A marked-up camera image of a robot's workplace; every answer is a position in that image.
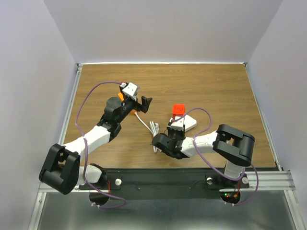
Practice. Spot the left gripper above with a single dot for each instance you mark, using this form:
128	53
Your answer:
144	106

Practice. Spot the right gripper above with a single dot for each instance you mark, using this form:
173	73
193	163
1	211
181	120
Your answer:
182	132

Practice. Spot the white triangular power strip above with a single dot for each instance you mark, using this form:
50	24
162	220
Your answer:
189	122

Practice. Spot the red cube socket adapter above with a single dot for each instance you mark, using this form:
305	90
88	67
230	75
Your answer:
178	110

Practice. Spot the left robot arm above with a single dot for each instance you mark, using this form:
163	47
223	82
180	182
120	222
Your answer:
61	169

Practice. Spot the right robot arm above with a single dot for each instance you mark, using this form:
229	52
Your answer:
235	145

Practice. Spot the orange power strip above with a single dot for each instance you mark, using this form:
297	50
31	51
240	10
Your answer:
120	95

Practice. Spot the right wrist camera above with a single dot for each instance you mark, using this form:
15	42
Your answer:
177	123

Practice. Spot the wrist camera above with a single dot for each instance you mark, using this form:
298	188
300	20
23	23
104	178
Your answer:
129	89
177	123

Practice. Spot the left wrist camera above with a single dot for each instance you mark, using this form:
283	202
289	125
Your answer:
129	89

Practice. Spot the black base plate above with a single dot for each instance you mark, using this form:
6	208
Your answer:
181	183

